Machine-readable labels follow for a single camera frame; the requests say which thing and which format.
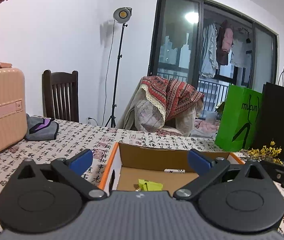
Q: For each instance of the black paper shopping bag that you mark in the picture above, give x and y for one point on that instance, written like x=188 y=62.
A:
x=271 y=119

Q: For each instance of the orange cardboard box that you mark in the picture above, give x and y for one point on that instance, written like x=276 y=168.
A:
x=128 y=163

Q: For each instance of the pink suitcase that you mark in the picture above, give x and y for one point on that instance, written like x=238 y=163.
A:
x=13 y=123

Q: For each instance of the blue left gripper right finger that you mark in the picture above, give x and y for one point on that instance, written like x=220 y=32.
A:
x=198 y=162

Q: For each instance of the lime green snack packet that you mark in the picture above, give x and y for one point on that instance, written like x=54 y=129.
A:
x=146 y=185

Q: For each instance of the yellow dried flowers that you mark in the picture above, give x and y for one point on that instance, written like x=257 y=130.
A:
x=269 y=153

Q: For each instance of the dark wooden chair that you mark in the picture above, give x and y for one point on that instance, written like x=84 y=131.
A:
x=60 y=95

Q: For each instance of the green paper shopping bag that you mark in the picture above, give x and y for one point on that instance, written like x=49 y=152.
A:
x=239 y=119

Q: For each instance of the grey purple folded cloth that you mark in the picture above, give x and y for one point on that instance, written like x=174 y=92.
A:
x=41 y=129

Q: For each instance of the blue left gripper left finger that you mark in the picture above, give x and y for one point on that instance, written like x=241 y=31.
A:
x=81 y=162

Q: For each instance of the red patterned draped blanket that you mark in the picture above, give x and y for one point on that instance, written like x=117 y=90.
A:
x=162 y=106

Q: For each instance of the hanging laundry clothes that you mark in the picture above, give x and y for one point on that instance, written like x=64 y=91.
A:
x=223 y=45

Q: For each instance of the black studio light stand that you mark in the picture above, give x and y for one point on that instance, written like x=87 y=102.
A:
x=121 y=16

